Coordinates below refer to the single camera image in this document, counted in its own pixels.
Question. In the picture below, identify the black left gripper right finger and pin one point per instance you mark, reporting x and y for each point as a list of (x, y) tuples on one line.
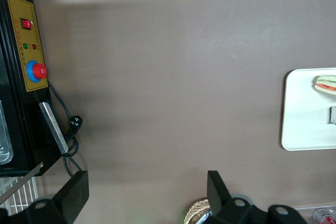
[(216, 192)]

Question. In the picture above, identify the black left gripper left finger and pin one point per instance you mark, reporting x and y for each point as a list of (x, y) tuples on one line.
[(72, 192)]

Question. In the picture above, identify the black tray sealing machine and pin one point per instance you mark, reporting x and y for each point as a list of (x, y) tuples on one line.
[(34, 129)]

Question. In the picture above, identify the beige plastic tray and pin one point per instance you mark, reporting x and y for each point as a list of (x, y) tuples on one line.
[(302, 119)]

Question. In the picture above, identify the wrapped triangle sandwich on tray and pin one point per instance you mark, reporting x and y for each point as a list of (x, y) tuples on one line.
[(325, 83)]

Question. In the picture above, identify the stacked foil containers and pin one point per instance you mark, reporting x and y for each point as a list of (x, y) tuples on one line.
[(206, 216)]

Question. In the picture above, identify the wicker basket with foil containers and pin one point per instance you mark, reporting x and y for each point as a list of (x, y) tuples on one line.
[(195, 209)]

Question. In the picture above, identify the foil container in sealing machine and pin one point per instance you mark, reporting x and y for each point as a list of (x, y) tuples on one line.
[(4, 142)]

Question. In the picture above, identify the clear acrylic bottle rack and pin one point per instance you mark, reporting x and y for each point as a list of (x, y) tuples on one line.
[(304, 209)]

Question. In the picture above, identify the red cola bottle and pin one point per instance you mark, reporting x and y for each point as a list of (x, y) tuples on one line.
[(324, 216)]

